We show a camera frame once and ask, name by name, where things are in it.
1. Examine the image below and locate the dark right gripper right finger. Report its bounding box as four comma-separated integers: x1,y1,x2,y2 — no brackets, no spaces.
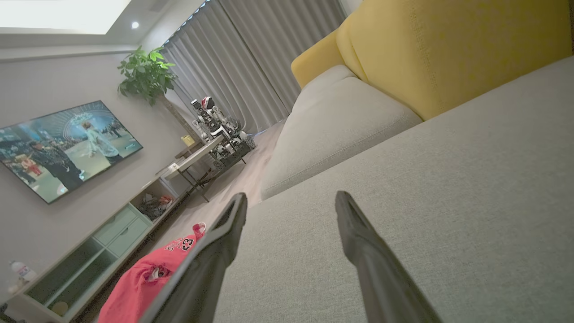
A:
335,191,444,323

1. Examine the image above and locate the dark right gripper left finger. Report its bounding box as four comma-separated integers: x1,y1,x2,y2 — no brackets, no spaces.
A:
139,192,248,323

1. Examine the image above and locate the red white jersey with tag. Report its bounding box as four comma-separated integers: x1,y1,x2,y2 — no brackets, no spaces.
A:
98,222,208,323

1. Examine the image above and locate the dark clothes pile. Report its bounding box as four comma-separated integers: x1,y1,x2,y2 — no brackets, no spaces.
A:
137,193,174,221

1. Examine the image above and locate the light wood TV cabinet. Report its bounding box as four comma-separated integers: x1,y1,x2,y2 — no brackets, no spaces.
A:
0,173,198,323

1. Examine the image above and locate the grey sofa chaise seat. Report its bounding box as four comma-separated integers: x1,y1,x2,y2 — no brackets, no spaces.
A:
213,56,574,323

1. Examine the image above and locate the metal-legged side table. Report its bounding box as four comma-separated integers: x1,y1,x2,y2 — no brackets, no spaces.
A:
155,135,247,203

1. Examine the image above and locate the black white wheeled robot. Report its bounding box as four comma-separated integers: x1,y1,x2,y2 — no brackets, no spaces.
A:
191,96,257,170

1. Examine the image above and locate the grey sofa seat cushion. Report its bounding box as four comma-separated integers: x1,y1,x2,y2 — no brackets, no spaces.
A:
260,64,423,201

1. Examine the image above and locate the clear plastic bottle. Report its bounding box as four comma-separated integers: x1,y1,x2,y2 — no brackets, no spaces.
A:
10,260,37,283

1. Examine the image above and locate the green potted tree plant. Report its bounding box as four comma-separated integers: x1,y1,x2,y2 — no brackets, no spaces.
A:
117,46,200,144

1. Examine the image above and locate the grey pleated curtain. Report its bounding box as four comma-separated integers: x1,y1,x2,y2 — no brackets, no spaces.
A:
161,0,348,134

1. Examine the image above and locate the yellow sofa back cushion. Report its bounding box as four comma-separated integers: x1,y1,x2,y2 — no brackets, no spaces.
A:
336,0,574,121
291,29,355,89

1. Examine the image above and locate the bright ceiling light panel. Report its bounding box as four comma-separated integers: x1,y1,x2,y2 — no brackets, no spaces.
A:
0,0,133,35

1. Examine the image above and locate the wall-mounted flat television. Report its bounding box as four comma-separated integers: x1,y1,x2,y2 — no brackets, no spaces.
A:
0,100,144,205

